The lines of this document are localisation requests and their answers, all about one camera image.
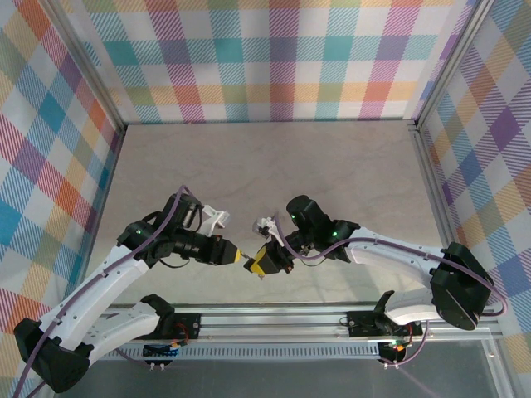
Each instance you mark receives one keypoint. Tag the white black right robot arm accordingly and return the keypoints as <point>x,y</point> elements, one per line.
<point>386,257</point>

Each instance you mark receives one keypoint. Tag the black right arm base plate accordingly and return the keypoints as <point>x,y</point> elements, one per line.
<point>359,323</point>

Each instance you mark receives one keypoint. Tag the black controller box blue face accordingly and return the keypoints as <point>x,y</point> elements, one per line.
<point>159,352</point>

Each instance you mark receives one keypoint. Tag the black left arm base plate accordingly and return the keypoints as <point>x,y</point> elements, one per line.
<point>195,319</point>

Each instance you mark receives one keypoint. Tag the aluminium frame post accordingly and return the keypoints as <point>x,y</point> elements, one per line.
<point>89,62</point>
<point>452,62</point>

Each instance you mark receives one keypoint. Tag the aluminium side rail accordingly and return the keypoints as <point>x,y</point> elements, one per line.
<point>102,207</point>
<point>439,207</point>

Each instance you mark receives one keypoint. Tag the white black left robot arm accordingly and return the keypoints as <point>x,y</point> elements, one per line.
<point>124,327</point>

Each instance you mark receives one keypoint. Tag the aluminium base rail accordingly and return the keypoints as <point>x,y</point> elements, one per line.
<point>269,321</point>

